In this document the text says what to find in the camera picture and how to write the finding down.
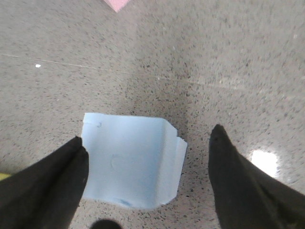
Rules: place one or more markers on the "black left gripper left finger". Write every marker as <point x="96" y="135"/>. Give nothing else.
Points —
<point x="46" y="194"/>

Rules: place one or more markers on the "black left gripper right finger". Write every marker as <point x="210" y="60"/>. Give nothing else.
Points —
<point x="245" y="196"/>

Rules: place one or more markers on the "light blue foam cube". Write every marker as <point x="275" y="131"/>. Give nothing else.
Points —
<point x="134" y="161"/>

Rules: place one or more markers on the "yellow foam cube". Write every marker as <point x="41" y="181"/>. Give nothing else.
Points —
<point x="4" y="176"/>

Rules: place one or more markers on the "pink foam cube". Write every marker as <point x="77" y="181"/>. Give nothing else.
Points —
<point x="116" y="5"/>

